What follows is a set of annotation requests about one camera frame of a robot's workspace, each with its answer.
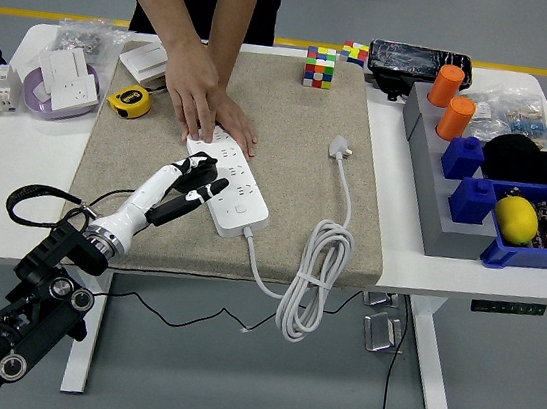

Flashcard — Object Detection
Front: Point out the person's right hand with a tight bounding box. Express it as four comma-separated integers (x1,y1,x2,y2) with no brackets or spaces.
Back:
154,36,228,145

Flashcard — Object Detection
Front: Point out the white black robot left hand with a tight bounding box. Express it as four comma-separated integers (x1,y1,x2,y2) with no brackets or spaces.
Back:
86,137,235,262

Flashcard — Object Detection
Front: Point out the person's left hand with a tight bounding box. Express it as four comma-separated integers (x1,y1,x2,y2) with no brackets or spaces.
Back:
179,91,264,158

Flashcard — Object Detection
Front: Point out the black plug with cord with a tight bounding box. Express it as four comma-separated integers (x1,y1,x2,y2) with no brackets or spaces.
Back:
71,143,300,341

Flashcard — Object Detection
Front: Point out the white power strip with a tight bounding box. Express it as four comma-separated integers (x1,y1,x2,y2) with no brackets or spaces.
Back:
173,122,282,244

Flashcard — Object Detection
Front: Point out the yellow tape measure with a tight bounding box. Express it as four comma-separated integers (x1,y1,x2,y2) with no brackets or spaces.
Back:
104,77,170,126

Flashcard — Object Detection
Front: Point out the grey-brown mat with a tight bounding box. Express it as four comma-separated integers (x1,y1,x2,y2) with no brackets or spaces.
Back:
56,28,410,305

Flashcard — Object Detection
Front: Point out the large Rubik's cube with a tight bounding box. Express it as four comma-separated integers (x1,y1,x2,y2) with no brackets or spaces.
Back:
301,45,338,92

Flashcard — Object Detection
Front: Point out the clear bag of screws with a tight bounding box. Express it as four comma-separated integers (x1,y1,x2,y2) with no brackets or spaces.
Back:
51,15,132,71

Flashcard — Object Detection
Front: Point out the white socket panel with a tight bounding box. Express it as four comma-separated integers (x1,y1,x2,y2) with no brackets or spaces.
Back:
48,70,103,119

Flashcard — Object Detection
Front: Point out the small Rubik's cube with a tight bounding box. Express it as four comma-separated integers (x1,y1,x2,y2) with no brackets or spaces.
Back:
337,40,371,71

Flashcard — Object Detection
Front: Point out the purple bowl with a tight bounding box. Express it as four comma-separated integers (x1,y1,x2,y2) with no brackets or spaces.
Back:
18,56,106,129

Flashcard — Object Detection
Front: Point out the small white plastic piece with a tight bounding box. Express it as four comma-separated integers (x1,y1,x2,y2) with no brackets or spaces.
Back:
31,85,55,108

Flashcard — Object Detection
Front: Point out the white table leg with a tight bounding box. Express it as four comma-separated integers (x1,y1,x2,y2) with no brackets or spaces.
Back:
58,266,115,399
391,293,464,409

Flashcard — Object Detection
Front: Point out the black wrapped box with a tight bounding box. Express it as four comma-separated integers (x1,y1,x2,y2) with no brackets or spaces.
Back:
362,38,477,111

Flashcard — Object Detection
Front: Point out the grey stepped block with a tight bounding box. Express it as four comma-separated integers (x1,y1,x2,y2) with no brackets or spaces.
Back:
383,79,518,266

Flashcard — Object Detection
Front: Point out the orange cylinder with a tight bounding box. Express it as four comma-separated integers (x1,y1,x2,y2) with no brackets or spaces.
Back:
426,62,467,111
433,93,479,146

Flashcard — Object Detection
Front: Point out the blue plastic block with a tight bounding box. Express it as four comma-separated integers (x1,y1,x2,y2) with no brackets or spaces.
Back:
445,174,502,230
438,132,489,185

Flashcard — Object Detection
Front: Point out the clear bag of parts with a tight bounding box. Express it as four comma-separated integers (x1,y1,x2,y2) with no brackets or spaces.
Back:
458,82,547,152

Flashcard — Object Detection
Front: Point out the black cloth bundle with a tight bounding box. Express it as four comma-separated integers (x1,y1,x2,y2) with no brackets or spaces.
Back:
479,130,547,188

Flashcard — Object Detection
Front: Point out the yellow lemon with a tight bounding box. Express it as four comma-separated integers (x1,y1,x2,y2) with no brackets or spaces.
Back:
489,192,543,250

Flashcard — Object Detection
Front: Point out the blue plastic bin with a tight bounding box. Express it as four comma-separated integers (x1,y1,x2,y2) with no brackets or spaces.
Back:
478,175,547,277

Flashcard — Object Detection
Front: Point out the black table control panel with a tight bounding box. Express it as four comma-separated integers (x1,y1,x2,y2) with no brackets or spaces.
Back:
469,294,547,322

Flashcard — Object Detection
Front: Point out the white wall switch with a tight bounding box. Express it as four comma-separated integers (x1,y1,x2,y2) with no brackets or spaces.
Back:
115,38,172,89

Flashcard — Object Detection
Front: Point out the white power strip cord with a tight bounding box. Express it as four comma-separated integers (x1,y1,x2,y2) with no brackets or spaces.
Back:
228,124,370,349

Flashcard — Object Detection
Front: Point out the white switch panel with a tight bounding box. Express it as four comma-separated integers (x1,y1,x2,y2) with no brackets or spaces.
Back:
35,43,93,91

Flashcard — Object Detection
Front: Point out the silver metal bracket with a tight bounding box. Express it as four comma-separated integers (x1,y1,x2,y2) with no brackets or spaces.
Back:
361,289,403,312
359,308,410,358

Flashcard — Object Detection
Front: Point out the black floor cable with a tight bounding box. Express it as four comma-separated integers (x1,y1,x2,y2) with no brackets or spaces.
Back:
379,294,414,409

